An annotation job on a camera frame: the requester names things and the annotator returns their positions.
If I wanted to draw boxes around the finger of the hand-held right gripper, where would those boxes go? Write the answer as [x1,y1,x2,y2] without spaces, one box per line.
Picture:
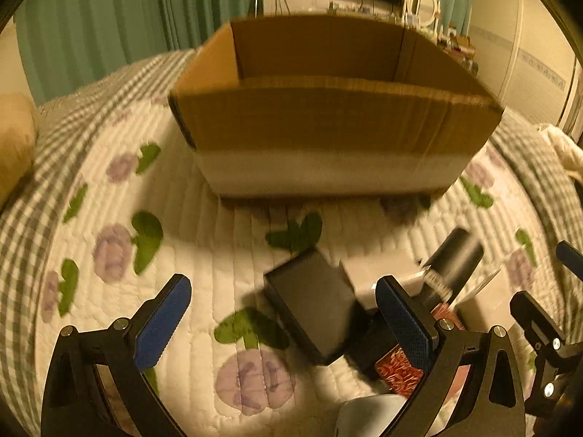
[556,240,583,283]
[509,290,583,420]

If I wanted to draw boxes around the beige pillow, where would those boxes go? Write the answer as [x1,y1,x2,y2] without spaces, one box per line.
[0,93,42,205]

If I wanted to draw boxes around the white box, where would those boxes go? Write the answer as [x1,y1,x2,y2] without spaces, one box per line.
[339,255,426,311]

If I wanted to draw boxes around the cardboard box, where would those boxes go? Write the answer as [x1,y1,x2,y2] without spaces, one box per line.
[168,15,505,200]

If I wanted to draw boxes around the black cylinder with label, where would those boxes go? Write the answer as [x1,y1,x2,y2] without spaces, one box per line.
[416,228,484,307]

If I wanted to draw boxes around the white rounded object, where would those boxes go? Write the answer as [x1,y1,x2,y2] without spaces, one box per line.
[334,394,411,437]

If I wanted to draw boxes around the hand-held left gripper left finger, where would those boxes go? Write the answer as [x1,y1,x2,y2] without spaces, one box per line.
[41,274,192,437]

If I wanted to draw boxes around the cream wardrobe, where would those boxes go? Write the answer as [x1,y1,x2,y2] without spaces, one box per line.
[469,0,583,139]

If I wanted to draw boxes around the black box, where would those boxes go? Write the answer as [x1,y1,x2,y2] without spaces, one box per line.
[263,248,358,366]

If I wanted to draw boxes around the red patterned packet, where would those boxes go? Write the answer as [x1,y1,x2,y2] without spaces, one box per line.
[376,303,472,397]

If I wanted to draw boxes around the white ring mirror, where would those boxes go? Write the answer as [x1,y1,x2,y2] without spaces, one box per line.
[405,0,443,29]

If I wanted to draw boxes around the floral quilted blanket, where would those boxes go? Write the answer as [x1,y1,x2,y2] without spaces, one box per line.
[0,48,583,437]

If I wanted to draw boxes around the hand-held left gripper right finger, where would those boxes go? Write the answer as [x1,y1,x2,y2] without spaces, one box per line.
[376,275,527,437]

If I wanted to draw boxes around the cream crumpled blanket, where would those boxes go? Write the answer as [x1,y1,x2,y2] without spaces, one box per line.
[536,123,583,201]

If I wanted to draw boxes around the cluttered dresser items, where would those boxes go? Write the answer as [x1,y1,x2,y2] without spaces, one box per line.
[327,2,480,74]

